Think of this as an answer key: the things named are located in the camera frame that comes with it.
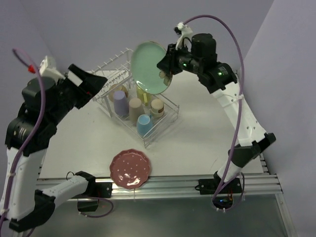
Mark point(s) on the light blue mug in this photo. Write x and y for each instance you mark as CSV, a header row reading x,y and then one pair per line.
x,y
144,124

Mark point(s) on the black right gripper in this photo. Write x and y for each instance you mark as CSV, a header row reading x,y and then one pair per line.
x,y
168,61

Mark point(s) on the pink polka dot plate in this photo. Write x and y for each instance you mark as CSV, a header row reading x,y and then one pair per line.
x,y
130,169

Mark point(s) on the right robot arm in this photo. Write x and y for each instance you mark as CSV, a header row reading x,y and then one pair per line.
x,y
250,138

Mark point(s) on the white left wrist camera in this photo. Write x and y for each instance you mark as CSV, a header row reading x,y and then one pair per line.
x,y
48,68

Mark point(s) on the beige floral ceramic bowl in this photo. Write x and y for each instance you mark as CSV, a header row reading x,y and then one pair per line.
x,y
116,87

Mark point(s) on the white wire dish rack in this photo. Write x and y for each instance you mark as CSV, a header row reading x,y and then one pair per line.
x,y
118,71

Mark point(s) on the small metal cup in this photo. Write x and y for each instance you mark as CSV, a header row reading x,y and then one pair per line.
x,y
157,108

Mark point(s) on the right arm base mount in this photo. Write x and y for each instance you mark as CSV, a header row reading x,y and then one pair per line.
x,y
225,196

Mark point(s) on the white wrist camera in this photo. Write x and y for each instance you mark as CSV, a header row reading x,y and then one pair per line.
x,y
183,31
48,68

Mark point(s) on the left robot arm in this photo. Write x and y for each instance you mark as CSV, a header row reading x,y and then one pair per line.
x,y
46,102

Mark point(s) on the beige cup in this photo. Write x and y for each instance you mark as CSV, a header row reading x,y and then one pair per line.
x,y
135,109

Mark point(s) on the mint green floral plate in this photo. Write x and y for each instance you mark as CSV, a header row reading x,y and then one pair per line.
x,y
144,68

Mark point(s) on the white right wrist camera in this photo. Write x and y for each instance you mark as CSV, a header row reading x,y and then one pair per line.
x,y
183,31

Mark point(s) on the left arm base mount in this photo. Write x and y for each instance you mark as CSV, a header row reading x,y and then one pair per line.
x,y
90,202

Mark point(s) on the lavender cup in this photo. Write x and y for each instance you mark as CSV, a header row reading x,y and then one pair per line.
x,y
121,106

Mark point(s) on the pale yellow mug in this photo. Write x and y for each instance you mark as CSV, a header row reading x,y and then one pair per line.
x,y
143,96

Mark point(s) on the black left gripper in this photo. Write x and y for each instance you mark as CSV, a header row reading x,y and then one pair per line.
x,y
91,83

